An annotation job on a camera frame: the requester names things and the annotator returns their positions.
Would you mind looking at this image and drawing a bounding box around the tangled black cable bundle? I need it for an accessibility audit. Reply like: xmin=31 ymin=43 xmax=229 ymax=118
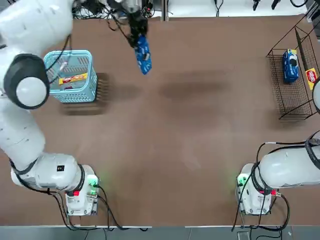
xmin=72 ymin=0 xmax=163 ymax=20

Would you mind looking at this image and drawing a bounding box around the long yellow cracker box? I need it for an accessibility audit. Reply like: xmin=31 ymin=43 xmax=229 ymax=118
xmin=58 ymin=72 xmax=89 ymax=85

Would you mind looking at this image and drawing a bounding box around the black wire shelf rack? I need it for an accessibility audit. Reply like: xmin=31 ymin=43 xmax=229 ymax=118
xmin=266 ymin=17 xmax=320 ymax=121

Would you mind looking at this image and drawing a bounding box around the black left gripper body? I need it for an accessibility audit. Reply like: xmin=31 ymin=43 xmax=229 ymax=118
xmin=126 ymin=9 xmax=150 ymax=36

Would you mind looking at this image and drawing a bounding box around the slim blue Oreo packet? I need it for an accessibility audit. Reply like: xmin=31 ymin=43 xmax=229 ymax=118
xmin=133 ymin=34 xmax=154 ymax=75

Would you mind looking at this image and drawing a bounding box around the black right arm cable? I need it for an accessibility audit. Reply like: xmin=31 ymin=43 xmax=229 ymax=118
xmin=251 ymin=139 xmax=320 ymax=191

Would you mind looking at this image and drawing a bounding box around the aluminium frame post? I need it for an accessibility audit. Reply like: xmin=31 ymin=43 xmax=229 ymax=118
xmin=162 ymin=0 xmax=170 ymax=22

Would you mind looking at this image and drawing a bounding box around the black left base cable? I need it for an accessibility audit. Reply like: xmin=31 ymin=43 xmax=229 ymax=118
xmin=96 ymin=184 xmax=152 ymax=231

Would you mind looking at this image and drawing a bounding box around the yellow box with red oval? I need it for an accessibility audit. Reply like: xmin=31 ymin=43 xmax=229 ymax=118
xmin=304 ymin=67 xmax=319 ymax=90

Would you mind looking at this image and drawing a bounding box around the black base cable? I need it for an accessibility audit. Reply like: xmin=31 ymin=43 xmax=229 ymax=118
xmin=96 ymin=184 xmax=152 ymax=231
xmin=271 ymin=192 xmax=291 ymax=231

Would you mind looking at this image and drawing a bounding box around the black right base cable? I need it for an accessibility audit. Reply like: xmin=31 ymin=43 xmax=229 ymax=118
xmin=271 ymin=192 xmax=291 ymax=231

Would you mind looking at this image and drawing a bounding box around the light blue plastic basket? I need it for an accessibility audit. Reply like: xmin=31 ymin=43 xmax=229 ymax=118
xmin=43 ymin=49 xmax=98 ymax=104

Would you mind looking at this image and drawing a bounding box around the blue Oreo cookie box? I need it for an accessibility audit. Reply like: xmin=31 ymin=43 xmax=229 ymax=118
xmin=282 ymin=49 xmax=300 ymax=84

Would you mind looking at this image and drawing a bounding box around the white workbench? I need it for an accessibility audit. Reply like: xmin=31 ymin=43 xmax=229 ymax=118
xmin=167 ymin=0 xmax=308 ymax=18

